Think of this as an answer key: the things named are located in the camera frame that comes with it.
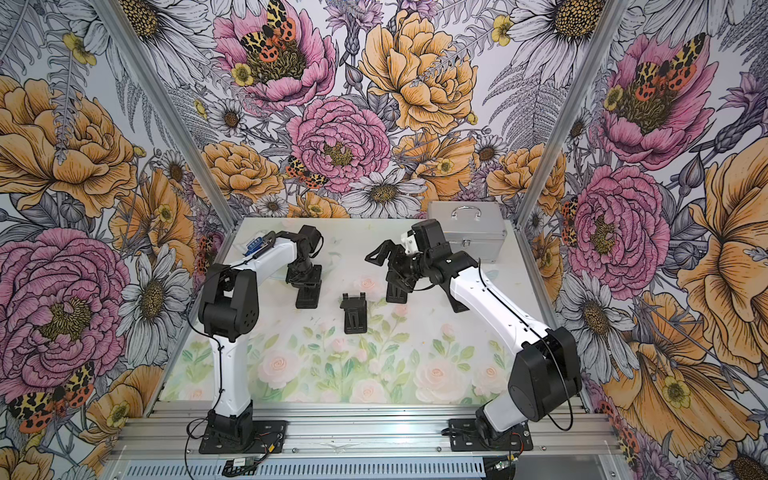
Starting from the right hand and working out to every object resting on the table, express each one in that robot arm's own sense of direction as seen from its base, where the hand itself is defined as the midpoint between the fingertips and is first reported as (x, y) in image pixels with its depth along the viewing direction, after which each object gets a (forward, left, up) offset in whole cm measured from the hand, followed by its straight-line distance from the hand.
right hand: (375, 273), depth 78 cm
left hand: (+9, +24, -20) cm, 32 cm away
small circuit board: (-37, +32, -24) cm, 54 cm away
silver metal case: (+25, -32, -10) cm, 42 cm away
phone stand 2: (0, +7, -19) cm, 21 cm away
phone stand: (+8, +23, -22) cm, 33 cm away
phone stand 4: (+3, -24, -23) cm, 34 cm away
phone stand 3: (+6, -5, -20) cm, 21 cm away
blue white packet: (+28, +46, -19) cm, 57 cm away
